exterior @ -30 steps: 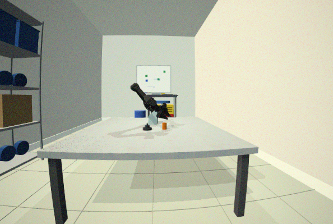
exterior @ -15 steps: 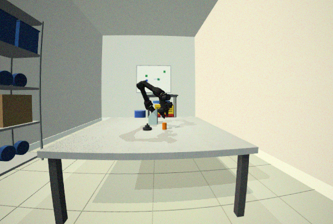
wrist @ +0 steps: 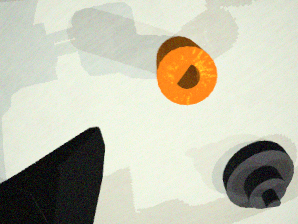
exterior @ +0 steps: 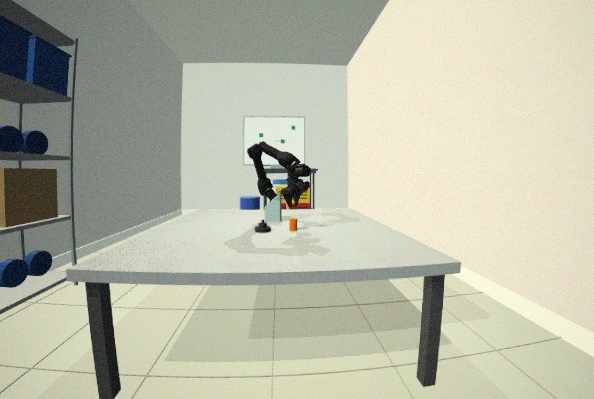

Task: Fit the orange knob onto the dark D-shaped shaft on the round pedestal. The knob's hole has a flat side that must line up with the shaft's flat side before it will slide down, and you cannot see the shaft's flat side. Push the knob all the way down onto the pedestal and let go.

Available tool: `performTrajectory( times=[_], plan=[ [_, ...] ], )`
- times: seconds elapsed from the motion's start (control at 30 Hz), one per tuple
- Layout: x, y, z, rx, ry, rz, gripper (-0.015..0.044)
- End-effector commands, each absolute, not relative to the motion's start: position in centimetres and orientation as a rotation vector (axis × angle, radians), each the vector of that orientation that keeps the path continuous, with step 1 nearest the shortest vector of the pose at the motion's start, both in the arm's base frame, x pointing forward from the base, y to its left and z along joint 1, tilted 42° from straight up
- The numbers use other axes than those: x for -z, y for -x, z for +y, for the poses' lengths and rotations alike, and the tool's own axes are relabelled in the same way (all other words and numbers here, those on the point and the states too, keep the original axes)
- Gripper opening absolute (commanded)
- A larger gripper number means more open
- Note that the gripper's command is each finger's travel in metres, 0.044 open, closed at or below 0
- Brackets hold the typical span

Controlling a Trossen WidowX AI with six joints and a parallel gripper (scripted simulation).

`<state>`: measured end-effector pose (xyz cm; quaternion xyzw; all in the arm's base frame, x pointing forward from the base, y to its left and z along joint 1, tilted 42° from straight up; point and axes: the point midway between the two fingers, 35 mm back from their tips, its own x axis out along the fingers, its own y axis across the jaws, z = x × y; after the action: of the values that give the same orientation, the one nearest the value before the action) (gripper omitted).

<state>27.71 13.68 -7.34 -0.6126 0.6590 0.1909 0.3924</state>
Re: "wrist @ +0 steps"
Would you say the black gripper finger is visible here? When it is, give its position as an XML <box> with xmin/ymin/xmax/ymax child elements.
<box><xmin>0</xmin><ymin>127</ymin><xmax>105</xmax><ymax>224</ymax></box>

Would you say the orange cylinder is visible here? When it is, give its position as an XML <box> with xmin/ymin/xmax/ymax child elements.
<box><xmin>157</xmin><ymin>36</ymin><xmax>218</xmax><ymax>105</ymax></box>

